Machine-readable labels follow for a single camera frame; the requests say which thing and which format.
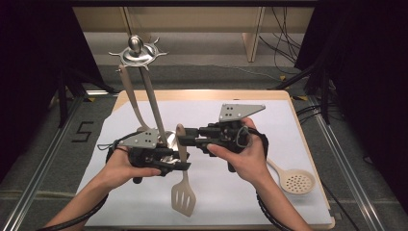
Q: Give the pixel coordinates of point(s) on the person's left hand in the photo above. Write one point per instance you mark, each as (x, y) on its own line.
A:
(118, 170)

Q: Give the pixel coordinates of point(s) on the metal utensil rack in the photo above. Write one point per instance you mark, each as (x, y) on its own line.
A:
(150, 93)

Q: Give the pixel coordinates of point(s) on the beige slotted spatula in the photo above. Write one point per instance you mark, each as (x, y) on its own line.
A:
(183, 186)

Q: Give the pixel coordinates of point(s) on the beige solid spatula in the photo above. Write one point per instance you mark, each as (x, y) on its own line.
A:
(131, 93)

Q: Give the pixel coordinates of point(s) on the black metal stand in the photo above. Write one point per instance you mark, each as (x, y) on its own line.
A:
(324, 96)
(62, 102)

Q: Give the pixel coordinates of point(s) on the person's right hand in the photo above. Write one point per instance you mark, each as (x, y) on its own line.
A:
(251, 163)

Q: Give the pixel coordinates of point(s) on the aluminium floor rail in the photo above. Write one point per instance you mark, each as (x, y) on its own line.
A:
(362, 195)
(30, 189)

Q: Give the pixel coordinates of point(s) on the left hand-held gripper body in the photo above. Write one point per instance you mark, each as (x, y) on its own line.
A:
(141, 139)

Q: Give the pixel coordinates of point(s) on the white table sheet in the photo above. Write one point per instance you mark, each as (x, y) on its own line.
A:
(282, 128)

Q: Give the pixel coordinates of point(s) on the beige wooden furniture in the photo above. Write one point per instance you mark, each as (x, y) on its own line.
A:
(192, 19)

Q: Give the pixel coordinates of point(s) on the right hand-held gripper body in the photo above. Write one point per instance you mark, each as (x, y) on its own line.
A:
(224, 134)

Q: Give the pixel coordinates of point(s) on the beige perforated skimmer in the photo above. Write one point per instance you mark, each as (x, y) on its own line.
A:
(287, 179)

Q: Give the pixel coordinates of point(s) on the dark curtain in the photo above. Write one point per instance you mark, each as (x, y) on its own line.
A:
(25, 64)
(378, 80)

